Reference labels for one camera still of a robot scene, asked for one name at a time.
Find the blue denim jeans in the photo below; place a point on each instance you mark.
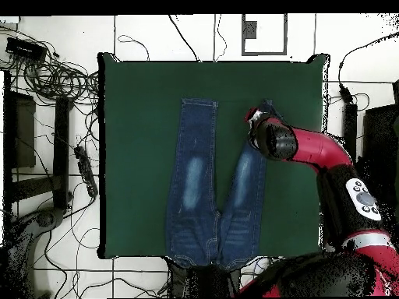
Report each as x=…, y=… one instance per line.
x=193, y=224

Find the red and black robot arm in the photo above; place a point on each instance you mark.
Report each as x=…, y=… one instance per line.
x=318, y=149

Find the black flat device box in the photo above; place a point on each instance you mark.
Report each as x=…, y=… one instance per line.
x=25, y=49

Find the dark green table cloth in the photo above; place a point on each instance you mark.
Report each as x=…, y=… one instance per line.
x=140, y=124

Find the black power strip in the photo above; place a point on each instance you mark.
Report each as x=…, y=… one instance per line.
x=85, y=169

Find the dark grey stand base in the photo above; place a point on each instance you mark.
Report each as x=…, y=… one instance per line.
x=50, y=218

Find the grey square frame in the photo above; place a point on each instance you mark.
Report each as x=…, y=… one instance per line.
x=265, y=53

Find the black metal frame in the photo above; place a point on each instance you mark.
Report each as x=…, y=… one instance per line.
x=61, y=140
x=350, y=124

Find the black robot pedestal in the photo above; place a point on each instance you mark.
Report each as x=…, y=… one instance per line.
x=202, y=280

